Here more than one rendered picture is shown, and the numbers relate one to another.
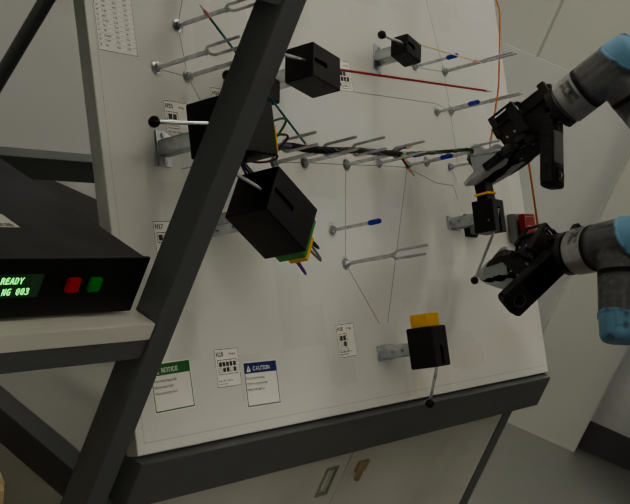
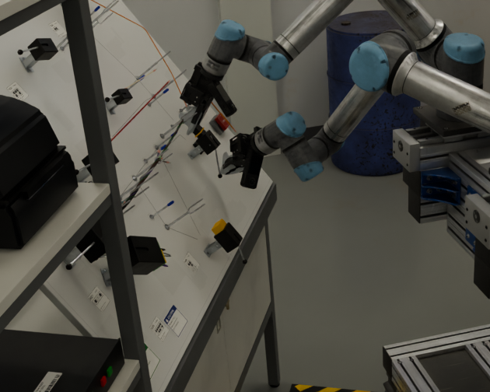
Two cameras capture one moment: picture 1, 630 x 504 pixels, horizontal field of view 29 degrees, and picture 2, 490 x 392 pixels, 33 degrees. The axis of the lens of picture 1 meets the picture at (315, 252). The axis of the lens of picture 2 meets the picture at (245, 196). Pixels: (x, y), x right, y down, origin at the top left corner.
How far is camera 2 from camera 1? 0.63 m
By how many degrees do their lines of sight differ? 17
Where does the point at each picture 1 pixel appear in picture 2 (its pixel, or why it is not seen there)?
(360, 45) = not seen: hidden behind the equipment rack
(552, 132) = (216, 88)
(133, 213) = (78, 302)
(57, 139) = not seen: outside the picture
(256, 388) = (175, 325)
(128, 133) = not seen: hidden behind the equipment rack
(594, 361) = (264, 102)
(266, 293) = (148, 278)
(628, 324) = (312, 169)
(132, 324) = (131, 370)
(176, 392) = (150, 362)
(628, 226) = (285, 124)
